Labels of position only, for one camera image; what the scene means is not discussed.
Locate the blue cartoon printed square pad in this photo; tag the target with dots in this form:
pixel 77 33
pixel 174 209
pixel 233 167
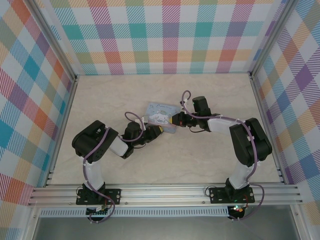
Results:
pixel 162 115

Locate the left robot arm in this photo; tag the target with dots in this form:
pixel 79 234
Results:
pixel 97 175

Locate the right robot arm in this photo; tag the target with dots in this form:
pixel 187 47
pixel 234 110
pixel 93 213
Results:
pixel 260 145

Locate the small green circuit board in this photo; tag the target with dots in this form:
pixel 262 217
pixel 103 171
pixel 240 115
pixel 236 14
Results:
pixel 96 212

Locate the grey metal shelf panel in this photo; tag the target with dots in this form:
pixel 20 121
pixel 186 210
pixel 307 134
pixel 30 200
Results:
pixel 162 228

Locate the circuit board with orange connector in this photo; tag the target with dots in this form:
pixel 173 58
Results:
pixel 238 210

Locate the long aluminium mounting rail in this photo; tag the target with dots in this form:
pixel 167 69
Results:
pixel 162 195

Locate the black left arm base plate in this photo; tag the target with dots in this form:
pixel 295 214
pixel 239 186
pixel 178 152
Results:
pixel 115 196

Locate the aluminium table side rail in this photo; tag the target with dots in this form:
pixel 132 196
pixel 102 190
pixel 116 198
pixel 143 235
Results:
pixel 61 130
pixel 268 130

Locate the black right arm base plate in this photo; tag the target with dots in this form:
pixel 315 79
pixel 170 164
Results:
pixel 217 195

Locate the aluminium frame post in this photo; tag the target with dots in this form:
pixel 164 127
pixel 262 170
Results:
pixel 52 40
pixel 272 40

